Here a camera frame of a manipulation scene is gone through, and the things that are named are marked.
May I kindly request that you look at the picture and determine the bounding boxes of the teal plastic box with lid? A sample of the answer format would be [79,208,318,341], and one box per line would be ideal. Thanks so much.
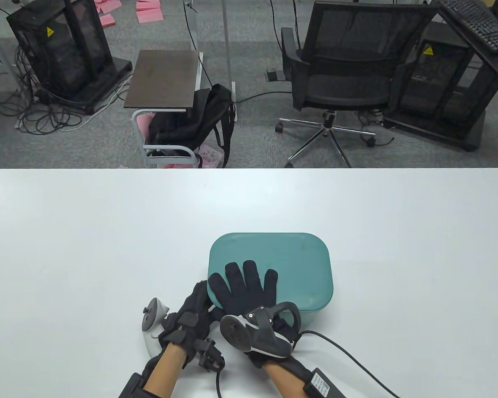
[207,232,334,329]

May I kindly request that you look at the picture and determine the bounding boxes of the person's right forearm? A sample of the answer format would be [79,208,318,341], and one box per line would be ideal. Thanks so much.
[265,362,312,398]

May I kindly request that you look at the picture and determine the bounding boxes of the person's left forearm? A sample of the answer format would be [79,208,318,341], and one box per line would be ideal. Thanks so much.
[143,343,190,398]

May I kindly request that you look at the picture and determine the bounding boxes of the person's left hand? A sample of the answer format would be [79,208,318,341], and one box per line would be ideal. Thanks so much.
[158,281,225,369]

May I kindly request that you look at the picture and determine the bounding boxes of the white controller on glove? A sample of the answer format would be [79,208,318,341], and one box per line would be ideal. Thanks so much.
[142,297,171,357]

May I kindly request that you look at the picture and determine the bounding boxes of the black box with white label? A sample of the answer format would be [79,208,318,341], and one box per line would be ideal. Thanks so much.
[302,366,331,398]

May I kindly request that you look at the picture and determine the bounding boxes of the pink printed packet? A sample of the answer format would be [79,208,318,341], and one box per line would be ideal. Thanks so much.
[194,144,224,169]

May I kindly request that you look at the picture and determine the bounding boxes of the black backpack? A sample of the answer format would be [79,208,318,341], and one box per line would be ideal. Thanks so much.
[148,83,237,169]

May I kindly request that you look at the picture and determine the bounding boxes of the pink bag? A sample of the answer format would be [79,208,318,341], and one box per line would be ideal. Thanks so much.
[134,112,158,146]

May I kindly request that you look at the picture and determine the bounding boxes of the side table with brown top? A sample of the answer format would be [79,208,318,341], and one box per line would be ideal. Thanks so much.
[123,50,204,169]

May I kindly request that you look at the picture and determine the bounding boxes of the black mesh office chair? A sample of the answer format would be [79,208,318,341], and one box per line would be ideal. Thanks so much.
[274,0,441,169]

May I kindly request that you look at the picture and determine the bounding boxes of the grey metal pole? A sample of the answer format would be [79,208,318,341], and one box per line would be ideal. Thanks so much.
[219,0,238,103]

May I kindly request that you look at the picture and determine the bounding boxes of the black mesh computer cage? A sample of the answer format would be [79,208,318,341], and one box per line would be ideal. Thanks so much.
[6,0,133,116]
[383,21,498,152]

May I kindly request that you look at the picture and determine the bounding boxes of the scattered pink papers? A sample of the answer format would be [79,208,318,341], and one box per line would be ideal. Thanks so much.
[94,0,165,29]

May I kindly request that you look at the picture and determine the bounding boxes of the black desk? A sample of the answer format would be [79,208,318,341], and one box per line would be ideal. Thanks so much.
[432,0,498,83]

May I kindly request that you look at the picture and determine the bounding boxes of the white desk leg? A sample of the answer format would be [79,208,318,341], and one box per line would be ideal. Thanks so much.
[0,0,30,105]

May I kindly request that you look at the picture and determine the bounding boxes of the black keyboard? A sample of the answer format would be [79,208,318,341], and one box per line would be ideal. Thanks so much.
[437,0,498,53]

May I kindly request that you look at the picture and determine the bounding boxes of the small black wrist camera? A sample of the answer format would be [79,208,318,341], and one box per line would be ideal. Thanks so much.
[192,337,226,372]

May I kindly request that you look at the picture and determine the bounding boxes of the black cable on table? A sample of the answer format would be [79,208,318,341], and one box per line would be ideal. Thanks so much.
[293,330,401,398]

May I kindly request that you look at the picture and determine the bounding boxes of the black forearm strap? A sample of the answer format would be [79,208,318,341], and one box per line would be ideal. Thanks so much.
[117,356,163,398]

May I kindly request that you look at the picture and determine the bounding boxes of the black floor cable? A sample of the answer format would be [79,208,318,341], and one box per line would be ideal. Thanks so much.
[232,90,294,104]

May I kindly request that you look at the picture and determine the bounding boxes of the bundle of floor cables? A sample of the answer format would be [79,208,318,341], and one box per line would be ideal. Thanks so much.
[0,39,130,136]

